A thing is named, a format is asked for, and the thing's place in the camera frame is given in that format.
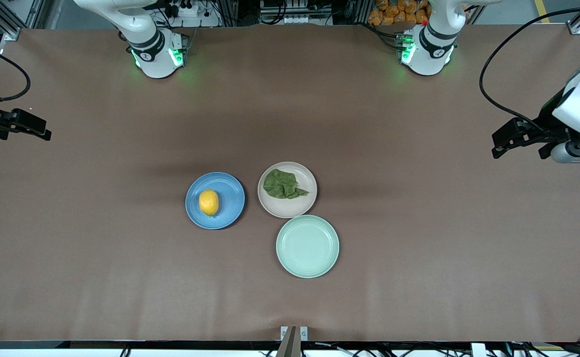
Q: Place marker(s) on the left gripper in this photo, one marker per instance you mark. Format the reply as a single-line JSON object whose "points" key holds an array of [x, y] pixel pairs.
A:
{"points": [[547, 126]]}

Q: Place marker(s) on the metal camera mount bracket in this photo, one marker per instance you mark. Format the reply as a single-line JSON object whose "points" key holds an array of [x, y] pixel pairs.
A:
{"points": [[294, 339]]}

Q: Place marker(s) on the white power strip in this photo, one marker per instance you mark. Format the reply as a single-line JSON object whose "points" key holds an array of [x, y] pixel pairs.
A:
{"points": [[191, 12]]}

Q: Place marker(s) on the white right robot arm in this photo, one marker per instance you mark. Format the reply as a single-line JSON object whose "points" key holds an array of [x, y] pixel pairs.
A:
{"points": [[153, 54]]}

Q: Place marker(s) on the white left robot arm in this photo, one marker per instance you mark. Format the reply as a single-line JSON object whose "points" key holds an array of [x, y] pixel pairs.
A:
{"points": [[426, 54]]}

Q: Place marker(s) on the pale green plate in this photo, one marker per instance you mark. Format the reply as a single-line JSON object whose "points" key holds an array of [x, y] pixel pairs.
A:
{"points": [[307, 246]]}

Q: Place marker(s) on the blue plate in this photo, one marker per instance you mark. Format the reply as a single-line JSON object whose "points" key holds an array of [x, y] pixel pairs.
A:
{"points": [[230, 203]]}

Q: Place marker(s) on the beige plate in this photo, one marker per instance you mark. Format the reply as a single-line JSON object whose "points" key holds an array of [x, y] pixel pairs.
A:
{"points": [[290, 206]]}

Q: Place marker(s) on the green lettuce leaf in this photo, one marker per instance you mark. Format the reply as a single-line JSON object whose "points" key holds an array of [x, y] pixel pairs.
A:
{"points": [[282, 184]]}

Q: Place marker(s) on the bag of orange items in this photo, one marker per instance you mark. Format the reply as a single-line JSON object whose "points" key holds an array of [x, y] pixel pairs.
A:
{"points": [[399, 12]]}

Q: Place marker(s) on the yellow lemon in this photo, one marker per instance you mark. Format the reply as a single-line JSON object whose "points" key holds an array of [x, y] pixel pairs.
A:
{"points": [[208, 202]]}

